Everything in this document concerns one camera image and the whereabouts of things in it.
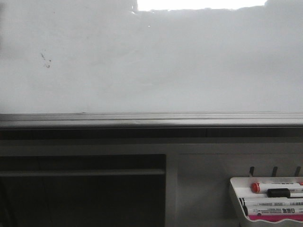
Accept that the white whiteboard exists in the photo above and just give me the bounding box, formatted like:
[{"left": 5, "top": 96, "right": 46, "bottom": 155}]
[{"left": 0, "top": 0, "right": 303, "bottom": 114}]

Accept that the grey cabinet with shelf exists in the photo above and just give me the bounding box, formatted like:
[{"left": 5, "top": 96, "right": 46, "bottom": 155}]
[{"left": 0, "top": 127, "right": 303, "bottom": 227}]

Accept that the black hook left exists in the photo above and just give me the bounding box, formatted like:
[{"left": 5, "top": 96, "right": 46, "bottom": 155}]
[{"left": 249, "top": 166, "right": 255, "bottom": 177}]

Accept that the black hook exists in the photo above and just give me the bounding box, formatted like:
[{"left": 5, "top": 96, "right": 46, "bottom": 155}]
[
  {"left": 294, "top": 166, "right": 301, "bottom": 177},
  {"left": 271, "top": 166, "right": 278, "bottom": 177},
  {"left": 249, "top": 166, "right": 255, "bottom": 177}
]

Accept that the white plastic marker tray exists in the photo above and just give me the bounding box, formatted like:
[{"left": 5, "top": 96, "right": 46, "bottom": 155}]
[{"left": 230, "top": 177, "right": 303, "bottom": 227}]

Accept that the red capped white marker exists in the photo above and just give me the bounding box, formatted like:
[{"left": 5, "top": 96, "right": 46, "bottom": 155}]
[{"left": 250, "top": 183, "right": 303, "bottom": 193}]

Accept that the white marker with barcode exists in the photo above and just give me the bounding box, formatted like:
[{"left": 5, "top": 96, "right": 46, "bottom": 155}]
[{"left": 239, "top": 197, "right": 303, "bottom": 207}]

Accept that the black hook middle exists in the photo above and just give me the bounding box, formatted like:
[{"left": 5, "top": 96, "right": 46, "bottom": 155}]
[{"left": 271, "top": 166, "right": 278, "bottom": 177}]

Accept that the black hook right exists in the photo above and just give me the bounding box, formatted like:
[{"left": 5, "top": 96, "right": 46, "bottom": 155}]
[{"left": 294, "top": 166, "right": 301, "bottom": 177}]

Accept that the black capped white marker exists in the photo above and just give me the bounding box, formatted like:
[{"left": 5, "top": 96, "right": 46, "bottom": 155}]
[{"left": 267, "top": 188, "right": 303, "bottom": 198}]

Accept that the pink eraser strip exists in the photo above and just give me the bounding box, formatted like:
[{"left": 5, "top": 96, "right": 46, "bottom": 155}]
[{"left": 247, "top": 215, "right": 303, "bottom": 222}]

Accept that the white marker with logo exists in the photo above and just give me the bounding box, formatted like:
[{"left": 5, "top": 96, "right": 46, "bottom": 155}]
[{"left": 243, "top": 205, "right": 303, "bottom": 216}]

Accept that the grey aluminium whiteboard frame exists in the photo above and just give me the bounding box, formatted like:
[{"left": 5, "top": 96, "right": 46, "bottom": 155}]
[{"left": 0, "top": 112, "right": 303, "bottom": 130}]

